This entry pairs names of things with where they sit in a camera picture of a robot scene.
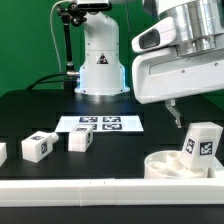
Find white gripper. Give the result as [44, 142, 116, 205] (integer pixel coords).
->
[132, 16, 224, 128]

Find white round stool seat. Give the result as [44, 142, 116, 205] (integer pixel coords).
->
[144, 150, 214, 179]

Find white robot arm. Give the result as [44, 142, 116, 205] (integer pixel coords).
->
[75, 0, 224, 125]

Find white marker sheet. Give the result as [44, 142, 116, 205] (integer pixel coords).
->
[55, 115, 144, 133]

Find white L-shaped fence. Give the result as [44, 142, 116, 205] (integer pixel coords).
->
[0, 161, 224, 207]

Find white block at left edge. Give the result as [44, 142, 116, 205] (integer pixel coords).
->
[0, 143, 7, 167]

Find black cables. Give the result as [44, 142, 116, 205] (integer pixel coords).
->
[26, 73, 80, 91]

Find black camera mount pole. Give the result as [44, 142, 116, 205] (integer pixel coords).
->
[57, 3, 87, 91]

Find white cable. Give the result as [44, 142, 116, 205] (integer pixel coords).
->
[49, 0, 72, 74]

